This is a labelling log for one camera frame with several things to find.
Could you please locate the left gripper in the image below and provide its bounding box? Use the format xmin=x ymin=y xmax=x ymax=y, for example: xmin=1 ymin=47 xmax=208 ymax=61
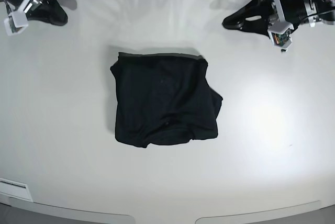
xmin=222 ymin=0 xmax=314 ymax=37

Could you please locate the black T-shirt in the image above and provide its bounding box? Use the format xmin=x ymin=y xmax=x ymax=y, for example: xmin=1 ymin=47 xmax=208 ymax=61
xmin=110 ymin=52 xmax=223 ymax=148

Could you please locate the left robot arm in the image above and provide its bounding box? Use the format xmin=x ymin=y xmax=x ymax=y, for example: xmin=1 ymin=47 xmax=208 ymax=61
xmin=222 ymin=0 xmax=334 ymax=47

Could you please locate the white label sticker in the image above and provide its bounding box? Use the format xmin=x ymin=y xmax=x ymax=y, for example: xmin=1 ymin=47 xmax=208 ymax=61
xmin=1 ymin=178 xmax=33 ymax=202

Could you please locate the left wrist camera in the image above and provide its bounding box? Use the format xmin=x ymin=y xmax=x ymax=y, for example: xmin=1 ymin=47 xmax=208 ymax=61
xmin=267 ymin=21 xmax=294 ymax=52

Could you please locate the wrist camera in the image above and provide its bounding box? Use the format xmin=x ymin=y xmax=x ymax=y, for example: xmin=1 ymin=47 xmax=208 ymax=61
xmin=267 ymin=21 xmax=294 ymax=52
xmin=4 ymin=12 xmax=28 ymax=36

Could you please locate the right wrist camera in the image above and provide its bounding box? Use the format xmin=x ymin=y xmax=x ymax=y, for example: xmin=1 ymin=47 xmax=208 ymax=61
xmin=4 ymin=12 xmax=28 ymax=36

